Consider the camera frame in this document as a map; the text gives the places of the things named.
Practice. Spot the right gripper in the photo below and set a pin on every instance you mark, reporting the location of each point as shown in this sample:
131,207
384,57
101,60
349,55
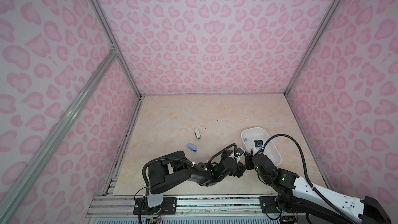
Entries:
249,159

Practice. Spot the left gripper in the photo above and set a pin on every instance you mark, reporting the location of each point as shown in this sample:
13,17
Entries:
238,172

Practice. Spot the white plastic bin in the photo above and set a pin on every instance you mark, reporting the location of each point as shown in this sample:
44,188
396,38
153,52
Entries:
257,133

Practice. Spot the blue mini stapler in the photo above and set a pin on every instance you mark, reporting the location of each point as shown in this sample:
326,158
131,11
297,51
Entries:
192,147

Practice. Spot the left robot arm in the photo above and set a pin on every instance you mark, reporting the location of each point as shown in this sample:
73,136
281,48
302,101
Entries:
165,173

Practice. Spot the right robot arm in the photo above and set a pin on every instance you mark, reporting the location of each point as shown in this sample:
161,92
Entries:
295,193

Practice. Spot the right mounting plate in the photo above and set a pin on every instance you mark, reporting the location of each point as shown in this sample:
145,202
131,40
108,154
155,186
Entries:
268,205

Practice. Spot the mounting plate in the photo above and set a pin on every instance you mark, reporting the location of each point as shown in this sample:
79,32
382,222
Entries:
167,207
268,205

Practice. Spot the left mounting plate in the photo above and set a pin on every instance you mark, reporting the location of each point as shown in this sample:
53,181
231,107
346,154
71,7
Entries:
167,207

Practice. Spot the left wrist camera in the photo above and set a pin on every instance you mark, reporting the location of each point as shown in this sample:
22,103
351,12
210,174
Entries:
237,155

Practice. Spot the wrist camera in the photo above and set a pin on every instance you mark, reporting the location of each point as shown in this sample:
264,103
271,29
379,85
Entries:
237,155
258,146

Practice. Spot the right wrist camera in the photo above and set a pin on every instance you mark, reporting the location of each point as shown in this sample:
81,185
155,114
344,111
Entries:
258,146

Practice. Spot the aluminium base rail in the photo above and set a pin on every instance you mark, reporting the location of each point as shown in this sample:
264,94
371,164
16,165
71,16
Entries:
200,209

